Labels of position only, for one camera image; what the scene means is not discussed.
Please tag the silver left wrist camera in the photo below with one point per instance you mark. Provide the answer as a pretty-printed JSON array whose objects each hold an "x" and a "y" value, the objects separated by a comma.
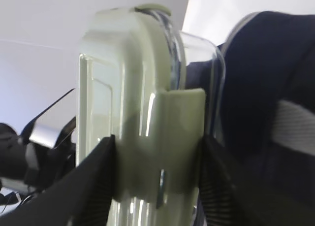
[{"x": 49, "y": 125}]

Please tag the glass box with green lid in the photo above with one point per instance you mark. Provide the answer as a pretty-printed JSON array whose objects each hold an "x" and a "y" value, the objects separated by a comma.
[{"x": 157, "y": 91}]

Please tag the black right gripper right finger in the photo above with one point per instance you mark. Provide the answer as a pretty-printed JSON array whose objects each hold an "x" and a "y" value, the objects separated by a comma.
[{"x": 216, "y": 202}]

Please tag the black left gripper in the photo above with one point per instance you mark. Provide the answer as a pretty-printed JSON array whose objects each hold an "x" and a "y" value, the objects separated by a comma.
[{"x": 35, "y": 159}]

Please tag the navy and white lunch bag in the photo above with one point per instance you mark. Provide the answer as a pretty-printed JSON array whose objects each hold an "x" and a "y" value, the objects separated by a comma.
[{"x": 263, "y": 123}]

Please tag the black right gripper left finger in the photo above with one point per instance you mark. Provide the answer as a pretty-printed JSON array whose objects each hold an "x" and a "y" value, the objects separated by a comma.
[{"x": 82, "y": 198}]

